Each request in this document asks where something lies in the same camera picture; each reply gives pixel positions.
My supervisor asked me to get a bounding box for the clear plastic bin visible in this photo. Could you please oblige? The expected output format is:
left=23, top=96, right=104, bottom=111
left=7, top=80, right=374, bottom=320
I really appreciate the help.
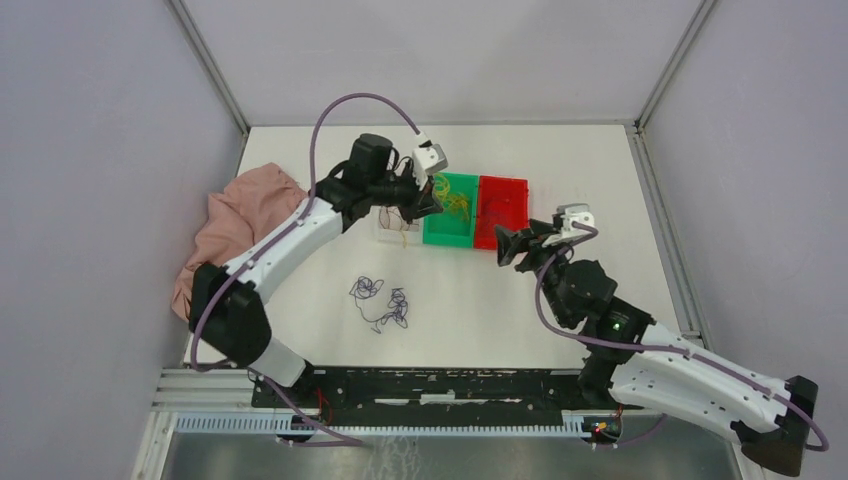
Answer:
left=372, top=206, right=424, bottom=248

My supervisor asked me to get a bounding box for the red plastic bin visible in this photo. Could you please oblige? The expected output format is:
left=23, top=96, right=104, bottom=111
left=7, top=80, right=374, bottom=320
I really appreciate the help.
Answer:
left=472, top=175, right=529, bottom=250

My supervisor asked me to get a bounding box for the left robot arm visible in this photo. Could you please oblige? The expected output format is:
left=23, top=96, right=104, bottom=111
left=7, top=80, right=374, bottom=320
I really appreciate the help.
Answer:
left=189, top=133, right=448, bottom=407

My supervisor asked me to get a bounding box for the coloured wire bundle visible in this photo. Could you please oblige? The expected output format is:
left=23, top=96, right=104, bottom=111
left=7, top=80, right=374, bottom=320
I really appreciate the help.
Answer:
left=349, top=276, right=411, bottom=335

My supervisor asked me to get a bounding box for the pink cloth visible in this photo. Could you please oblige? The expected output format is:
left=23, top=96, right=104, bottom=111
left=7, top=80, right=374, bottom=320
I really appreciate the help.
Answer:
left=171, top=163, right=308, bottom=321

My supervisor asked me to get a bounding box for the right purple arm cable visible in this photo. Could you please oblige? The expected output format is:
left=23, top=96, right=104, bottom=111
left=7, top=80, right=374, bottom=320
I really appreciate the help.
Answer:
left=533, top=221, right=831, bottom=453

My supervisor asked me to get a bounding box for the green plastic bin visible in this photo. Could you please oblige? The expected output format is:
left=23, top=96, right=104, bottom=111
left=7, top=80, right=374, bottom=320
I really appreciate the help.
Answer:
left=423, top=172, right=479, bottom=248

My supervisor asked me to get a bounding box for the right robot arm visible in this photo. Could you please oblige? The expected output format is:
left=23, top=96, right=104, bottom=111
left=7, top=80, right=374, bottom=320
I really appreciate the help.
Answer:
left=494, top=217, right=830, bottom=477

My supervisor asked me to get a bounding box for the white slotted cable duct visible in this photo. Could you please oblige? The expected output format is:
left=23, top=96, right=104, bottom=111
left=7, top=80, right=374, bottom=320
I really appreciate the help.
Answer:
left=175, top=412, right=590, bottom=439

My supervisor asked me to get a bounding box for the yellow wire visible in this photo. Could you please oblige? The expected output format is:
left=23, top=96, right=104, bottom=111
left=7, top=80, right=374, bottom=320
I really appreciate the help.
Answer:
left=430, top=173, right=473, bottom=227

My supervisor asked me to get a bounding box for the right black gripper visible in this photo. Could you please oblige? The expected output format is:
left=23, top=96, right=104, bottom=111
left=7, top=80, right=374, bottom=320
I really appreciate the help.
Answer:
left=492, top=218, right=575, bottom=325

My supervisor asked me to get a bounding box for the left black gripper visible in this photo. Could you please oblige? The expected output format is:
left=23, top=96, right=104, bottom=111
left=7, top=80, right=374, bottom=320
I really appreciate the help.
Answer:
left=369, top=162, right=444, bottom=225

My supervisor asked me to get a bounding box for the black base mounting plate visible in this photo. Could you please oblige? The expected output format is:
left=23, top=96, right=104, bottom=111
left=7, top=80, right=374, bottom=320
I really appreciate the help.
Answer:
left=283, top=366, right=619, bottom=427

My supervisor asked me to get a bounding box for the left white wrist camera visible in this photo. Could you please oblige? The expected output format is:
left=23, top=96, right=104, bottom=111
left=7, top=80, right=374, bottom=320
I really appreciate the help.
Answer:
left=411, top=142, right=449, bottom=191

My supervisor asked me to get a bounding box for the dark blue wire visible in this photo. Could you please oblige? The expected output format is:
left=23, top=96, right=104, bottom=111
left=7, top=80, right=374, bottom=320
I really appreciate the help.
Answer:
left=478, top=195, right=526, bottom=243

